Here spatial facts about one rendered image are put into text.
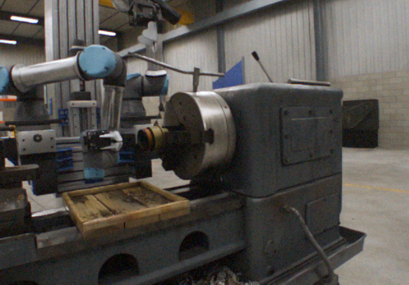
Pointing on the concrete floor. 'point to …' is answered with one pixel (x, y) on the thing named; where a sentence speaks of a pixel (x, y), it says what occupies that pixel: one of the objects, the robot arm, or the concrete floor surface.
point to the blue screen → (232, 77)
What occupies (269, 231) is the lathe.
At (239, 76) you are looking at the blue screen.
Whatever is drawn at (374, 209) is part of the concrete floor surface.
